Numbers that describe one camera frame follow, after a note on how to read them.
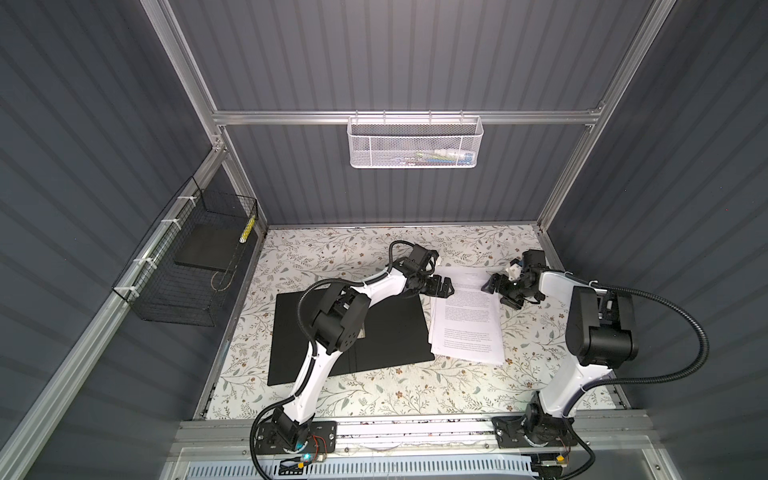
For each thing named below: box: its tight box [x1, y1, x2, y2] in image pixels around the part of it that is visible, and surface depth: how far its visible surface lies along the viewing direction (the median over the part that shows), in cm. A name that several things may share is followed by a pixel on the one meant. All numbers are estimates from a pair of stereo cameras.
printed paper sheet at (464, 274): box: [435, 265, 492, 285], surface depth 110 cm
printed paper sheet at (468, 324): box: [428, 288, 506, 365], surface depth 93 cm
